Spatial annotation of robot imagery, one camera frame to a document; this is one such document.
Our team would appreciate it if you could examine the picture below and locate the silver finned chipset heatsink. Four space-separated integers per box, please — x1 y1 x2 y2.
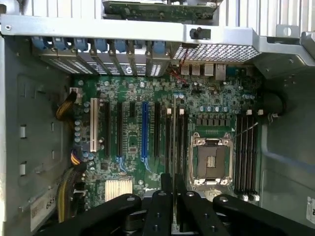
105 178 134 198

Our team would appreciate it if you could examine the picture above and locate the silver CPU socket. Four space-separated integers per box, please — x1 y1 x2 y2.
191 131 235 187

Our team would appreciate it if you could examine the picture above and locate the long black expansion slot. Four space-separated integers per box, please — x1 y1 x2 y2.
103 101 111 157
116 102 124 157
154 102 161 158

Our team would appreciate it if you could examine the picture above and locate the blue expansion slot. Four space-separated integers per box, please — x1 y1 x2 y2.
141 101 149 158

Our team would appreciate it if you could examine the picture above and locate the CPU socket locking lever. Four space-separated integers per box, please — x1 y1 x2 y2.
234 122 258 138

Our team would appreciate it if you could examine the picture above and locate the white expansion slot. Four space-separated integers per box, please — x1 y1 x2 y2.
90 97 98 152

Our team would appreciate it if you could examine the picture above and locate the white label sticker with digits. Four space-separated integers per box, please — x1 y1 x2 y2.
30 190 59 232

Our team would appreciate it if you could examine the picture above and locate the green motherboard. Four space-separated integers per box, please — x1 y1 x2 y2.
70 73 262 206

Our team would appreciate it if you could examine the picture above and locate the grey metal PC case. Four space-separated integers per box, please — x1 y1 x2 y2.
0 13 315 236

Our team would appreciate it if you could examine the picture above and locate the silver ethernet port block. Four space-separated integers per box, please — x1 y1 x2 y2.
215 63 226 81

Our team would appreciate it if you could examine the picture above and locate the blue slot cover clip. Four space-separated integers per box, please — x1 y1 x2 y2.
52 36 68 51
113 39 127 54
152 40 169 58
31 36 49 51
73 37 88 52
94 38 108 53

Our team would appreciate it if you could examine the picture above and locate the green circuit board on rack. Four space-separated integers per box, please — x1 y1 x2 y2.
101 0 219 26

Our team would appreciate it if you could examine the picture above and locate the thick yellow black wire bundle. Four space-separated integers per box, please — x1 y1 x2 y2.
57 164 87 223

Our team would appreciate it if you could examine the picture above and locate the multicolour wire bundle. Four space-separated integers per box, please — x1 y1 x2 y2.
70 151 83 167

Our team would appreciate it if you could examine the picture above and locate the thin red wire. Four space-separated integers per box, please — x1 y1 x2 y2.
171 48 190 87

